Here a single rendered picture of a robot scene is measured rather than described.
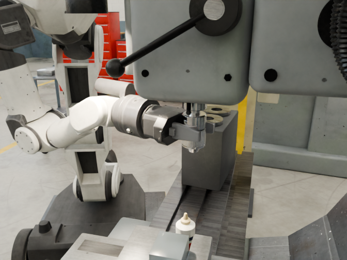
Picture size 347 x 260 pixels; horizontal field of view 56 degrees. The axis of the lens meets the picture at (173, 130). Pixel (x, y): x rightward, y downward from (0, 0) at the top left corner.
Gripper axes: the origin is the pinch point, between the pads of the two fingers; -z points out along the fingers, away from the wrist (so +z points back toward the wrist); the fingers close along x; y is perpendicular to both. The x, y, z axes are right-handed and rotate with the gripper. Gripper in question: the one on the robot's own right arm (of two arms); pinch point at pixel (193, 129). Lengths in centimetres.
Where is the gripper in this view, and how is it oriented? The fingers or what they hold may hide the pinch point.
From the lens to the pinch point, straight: 63.3
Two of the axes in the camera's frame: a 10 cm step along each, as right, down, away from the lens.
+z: -8.3, -2.0, 5.3
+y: -0.1, 9.4, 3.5
